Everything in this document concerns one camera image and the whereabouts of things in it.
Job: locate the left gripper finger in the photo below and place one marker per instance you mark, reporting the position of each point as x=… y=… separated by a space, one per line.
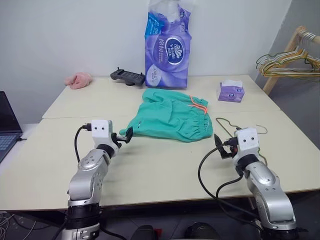
x=123 y=139
x=129 y=135

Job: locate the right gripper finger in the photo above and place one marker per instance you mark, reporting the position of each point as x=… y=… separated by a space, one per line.
x=219 y=145
x=227 y=157

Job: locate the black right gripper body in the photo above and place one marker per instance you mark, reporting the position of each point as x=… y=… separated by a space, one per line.
x=231 y=151

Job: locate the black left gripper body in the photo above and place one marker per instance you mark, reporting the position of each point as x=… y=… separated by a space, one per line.
x=115 y=140

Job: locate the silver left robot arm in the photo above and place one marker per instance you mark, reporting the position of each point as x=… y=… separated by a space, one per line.
x=85 y=180

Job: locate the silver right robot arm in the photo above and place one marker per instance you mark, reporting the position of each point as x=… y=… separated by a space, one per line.
x=270 y=190

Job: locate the wooden hanger rack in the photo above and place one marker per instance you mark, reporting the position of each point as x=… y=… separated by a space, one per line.
x=271 y=83

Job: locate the small purple tissue pack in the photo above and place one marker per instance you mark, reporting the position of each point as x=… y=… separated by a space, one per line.
x=230 y=93

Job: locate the wooden table leg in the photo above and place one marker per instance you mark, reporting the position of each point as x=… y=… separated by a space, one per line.
x=252 y=203

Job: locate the black handheld controller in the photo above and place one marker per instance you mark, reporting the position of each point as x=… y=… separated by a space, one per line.
x=127 y=76

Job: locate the pink plush cloth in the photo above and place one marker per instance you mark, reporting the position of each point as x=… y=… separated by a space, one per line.
x=78 y=80

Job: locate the dark rounded shape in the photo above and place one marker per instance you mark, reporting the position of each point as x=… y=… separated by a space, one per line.
x=200 y=232
x=142 y=232

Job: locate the purple tissue multipack bag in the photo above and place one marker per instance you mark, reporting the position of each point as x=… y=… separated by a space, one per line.
x=170 y=50

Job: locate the dark laptop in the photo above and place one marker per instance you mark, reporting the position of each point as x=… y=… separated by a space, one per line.
x=7 y=120

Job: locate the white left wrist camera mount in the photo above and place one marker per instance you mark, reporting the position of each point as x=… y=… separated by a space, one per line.
x=101 y=130

